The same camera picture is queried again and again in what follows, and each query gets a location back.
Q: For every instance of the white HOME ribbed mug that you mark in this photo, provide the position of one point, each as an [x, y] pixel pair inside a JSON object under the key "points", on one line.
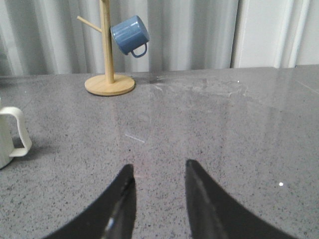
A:
{"points": [[7, 149]]}

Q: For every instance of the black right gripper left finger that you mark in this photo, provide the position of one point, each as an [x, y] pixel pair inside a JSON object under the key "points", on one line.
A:
{"points": [[111, 216]]}

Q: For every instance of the blue enamel mug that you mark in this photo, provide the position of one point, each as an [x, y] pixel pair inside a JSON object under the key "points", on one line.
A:
{"points": [[130, 35]]}

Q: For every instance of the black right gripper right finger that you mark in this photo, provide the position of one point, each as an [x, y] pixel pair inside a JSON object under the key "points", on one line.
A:
{"points": [[214, 214]]}

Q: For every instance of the wooden mug tree stand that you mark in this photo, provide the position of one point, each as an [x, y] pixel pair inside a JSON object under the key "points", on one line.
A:
{"points": [[108, 84]]}

